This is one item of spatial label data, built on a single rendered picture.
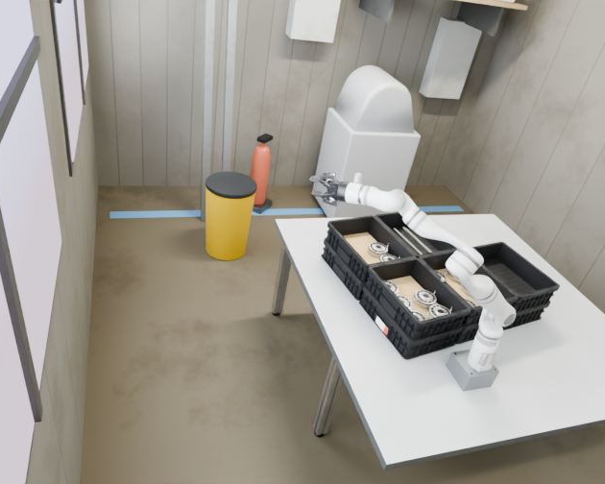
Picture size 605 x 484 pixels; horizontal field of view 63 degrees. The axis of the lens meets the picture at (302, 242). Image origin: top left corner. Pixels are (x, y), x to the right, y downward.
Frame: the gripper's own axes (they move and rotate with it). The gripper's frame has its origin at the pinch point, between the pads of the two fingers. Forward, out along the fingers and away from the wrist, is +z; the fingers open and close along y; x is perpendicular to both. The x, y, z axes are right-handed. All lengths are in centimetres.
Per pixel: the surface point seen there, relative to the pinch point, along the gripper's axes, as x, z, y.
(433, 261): 51, -31, 72
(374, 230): 62, 5, 70
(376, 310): 11, -17, 73
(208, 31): 148, 162, -6
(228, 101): 142, 155, 43
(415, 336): -2, -40, 67
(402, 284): 30, -23, 72
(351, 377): -28, -22, 72
